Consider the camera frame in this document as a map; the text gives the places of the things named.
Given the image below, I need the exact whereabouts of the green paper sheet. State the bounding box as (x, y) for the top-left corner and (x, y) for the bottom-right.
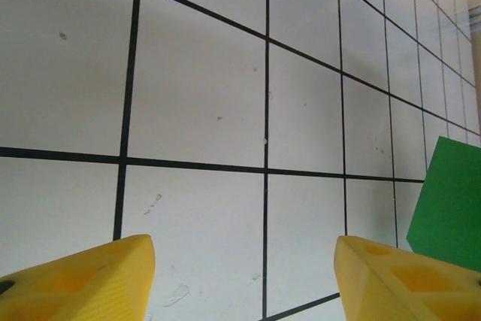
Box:
(406, 135), (481, 274)

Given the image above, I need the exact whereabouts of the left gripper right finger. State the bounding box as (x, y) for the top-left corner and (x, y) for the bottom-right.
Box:
(334, 235), (481, 321)

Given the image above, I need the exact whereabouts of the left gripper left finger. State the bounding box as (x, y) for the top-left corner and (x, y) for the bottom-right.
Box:
(0, 235), (156, 321)

